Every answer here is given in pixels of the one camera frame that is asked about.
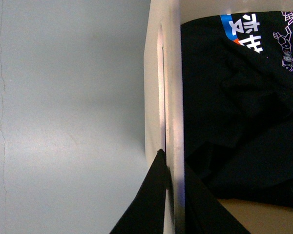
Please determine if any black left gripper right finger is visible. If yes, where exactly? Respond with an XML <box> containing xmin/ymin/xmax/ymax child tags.
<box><xmin>185</xmin><ymin>164</ymin><xmax>249</xmax><ymax>234</ymax></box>

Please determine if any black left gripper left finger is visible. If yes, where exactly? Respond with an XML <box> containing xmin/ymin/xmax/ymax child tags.
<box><xmin>111</xmin><ymin>149</ymin><xmax>170</xmax><ymax>234</ymax></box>

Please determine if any beige laundry hamper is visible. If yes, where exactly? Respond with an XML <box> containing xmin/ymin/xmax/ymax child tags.
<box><xmin>144</xmin><ymin>0</ymin><xmax>293</xmax><ymax>234</ymax></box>

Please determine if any black printed t-shirt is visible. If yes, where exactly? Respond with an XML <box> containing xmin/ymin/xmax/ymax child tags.
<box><xmin>181</xmin><ymin>11</ymin><xmax>293</xmax><ymax>207</ymax></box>

